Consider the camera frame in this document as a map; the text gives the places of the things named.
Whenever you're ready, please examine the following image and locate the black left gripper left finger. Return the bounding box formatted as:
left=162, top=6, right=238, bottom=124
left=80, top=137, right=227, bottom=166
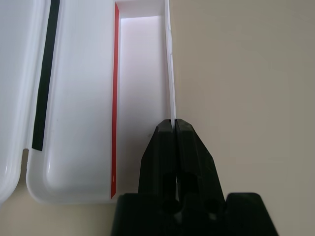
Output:
left=138, top=119, right=178, bottom=213

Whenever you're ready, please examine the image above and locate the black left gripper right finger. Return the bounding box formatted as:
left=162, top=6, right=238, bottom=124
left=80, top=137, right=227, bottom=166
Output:
left=175, top=118, right=226, bottom=217

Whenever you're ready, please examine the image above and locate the white plastic pencil case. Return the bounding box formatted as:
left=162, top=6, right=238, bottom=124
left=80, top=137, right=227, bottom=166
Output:
left=0, top=0, right=179, bottom=205

